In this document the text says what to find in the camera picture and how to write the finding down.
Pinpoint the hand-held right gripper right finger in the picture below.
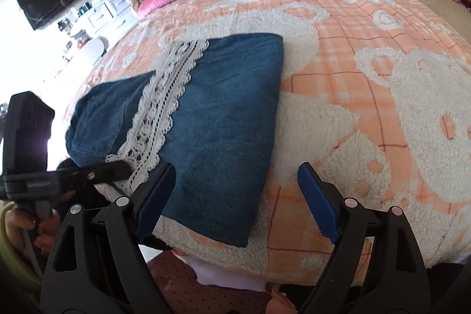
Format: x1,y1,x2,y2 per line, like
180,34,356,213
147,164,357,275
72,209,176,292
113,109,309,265
294,162,431,314

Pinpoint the white cloth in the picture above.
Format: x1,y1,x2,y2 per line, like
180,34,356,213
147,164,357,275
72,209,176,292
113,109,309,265
182,251,266,292

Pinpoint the blue denim pants lace trim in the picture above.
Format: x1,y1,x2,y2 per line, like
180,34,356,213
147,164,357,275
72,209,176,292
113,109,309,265
66,33,284,248

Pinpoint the pink dotted mat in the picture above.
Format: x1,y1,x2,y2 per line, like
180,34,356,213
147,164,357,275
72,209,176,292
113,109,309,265
147,251,273,314

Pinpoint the yellow-green curved tube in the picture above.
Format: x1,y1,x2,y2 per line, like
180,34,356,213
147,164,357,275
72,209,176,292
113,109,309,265
0,204,42,287

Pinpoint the beige bed sheet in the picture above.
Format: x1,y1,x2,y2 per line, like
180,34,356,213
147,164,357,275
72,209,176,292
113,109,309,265
394,0,471,39

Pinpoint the person's foot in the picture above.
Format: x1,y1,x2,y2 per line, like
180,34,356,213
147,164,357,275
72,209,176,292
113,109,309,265
265,288,299,314

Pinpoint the person's left hand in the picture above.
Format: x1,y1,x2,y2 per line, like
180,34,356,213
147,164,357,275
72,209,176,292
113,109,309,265
4,205,62,257

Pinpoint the orange white fleece blanket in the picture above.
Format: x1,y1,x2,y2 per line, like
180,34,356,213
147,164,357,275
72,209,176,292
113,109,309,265
61,0,471,285

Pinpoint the white round table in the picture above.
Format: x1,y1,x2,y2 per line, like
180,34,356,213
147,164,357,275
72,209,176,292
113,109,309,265
68,36,108,70

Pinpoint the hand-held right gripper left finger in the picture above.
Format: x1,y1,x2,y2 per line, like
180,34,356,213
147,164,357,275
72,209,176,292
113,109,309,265
39,162,177,314

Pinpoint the white drawer dresser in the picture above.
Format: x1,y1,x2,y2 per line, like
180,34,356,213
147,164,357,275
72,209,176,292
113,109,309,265
74,0,133,39

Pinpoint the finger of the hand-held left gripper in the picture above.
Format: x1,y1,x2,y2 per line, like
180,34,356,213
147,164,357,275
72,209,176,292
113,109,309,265
48,160,133,187

